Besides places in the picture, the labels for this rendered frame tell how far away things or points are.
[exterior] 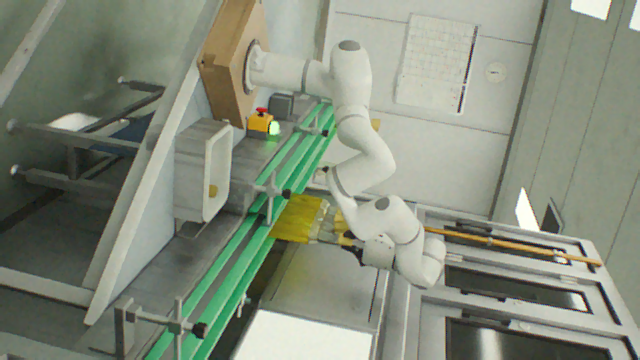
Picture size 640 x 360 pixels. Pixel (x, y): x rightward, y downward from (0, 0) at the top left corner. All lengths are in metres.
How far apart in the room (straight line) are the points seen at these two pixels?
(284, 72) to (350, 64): 0.21
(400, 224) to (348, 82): 0.36
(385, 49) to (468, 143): 1.66
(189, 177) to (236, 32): 0.39
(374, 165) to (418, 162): 6.51
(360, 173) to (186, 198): 0.44
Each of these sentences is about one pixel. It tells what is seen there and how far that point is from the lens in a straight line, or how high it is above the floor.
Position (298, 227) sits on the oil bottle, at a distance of 1.68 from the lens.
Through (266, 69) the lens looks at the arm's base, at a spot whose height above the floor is 0.89.
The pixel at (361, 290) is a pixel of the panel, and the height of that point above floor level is 1.25.
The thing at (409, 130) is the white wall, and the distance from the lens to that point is 7.68.
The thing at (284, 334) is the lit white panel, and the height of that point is 1.08.
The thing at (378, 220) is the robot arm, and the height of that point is 1.26.
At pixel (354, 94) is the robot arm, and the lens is 1.38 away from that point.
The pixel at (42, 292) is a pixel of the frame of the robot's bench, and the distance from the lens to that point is 1.37.
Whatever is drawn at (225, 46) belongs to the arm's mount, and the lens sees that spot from 1.46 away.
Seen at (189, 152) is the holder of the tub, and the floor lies 0.79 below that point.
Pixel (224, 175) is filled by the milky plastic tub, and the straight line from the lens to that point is 1.56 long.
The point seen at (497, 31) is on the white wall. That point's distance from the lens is 7.47.
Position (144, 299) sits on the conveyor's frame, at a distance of 1.27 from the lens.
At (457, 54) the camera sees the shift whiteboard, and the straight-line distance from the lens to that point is 7.45.
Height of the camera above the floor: 1.28
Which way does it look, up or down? 8 degrees down
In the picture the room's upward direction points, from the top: 101 degrees clockwise
